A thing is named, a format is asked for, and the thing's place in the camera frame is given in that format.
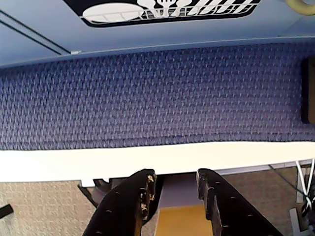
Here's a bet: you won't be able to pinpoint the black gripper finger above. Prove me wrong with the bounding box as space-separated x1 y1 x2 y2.
84 168 158 236
196 168 284 236

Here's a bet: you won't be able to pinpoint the yellow wooden board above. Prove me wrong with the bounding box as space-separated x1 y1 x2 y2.
154 205 213 236

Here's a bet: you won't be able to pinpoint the gold ring pull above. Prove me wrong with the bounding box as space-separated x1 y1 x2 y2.
284 0 315 16

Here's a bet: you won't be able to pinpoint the white thin cables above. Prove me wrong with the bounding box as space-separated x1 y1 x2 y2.
296 159 315 219

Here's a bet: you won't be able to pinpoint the grey table frame bracket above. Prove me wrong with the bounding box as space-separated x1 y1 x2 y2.
77 177 116 207

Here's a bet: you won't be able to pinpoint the flat black box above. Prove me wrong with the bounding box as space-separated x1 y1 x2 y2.
301 57 315 124

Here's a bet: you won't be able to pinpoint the blue woven mat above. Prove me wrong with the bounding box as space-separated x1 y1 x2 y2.
0 42 315 151

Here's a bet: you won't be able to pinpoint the black strap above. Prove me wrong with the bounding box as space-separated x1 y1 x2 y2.
0 203 14 219

